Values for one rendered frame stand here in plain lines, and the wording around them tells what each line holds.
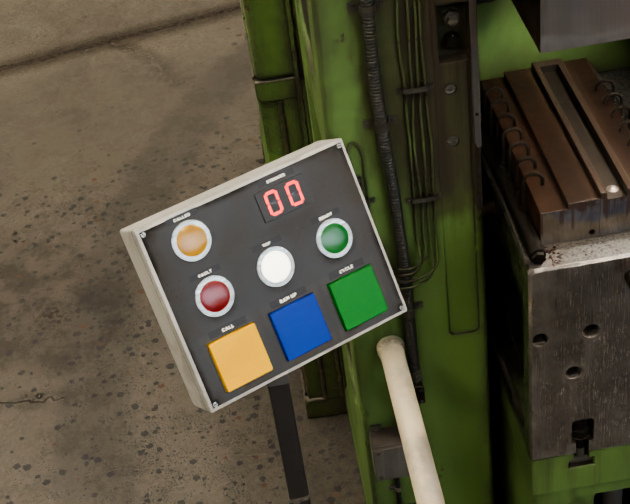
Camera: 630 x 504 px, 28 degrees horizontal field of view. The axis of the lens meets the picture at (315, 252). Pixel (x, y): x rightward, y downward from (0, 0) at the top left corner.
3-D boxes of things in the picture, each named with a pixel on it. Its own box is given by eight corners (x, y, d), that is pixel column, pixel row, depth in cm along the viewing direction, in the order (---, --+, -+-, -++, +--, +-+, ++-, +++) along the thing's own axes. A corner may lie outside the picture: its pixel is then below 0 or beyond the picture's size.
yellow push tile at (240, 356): (274, 369, 178) (254, 322, 177) (228, 393, 175) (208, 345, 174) (269, 368, 180) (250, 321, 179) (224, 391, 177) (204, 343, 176)
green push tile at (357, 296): (389, 310, 186) (371, 263, 184) (347, 332, 183) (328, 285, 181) (384, 309, 187) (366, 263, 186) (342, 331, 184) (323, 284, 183)
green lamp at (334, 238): (353, 253, 182) (350, 230, 180) (321, 259, 182) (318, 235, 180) (350, 240, 185) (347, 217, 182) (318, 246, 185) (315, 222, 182)
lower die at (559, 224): (661, 225, 203) (664, 182, 198) (540, 245, 203) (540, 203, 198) (585, 93, 236) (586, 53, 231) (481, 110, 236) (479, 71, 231)
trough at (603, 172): (633, 194, 199) (633, 187, 198) (600, 200, 199) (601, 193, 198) (559, 64, 232) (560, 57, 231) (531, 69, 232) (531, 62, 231)
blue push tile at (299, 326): (333, 339, 182) (314, 292, 181) (289, 362, 179) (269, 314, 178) (328, 338, 184) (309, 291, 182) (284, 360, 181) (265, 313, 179)
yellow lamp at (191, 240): (211, 256, 174) (206, 232, 171) (178, 262, 173) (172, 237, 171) (210, 243, 176) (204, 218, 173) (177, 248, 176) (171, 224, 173)
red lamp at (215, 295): (234, 312, 175) (229, 288, 173) (201, 317, 175) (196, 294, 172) (232, 297, 178) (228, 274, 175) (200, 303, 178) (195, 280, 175)
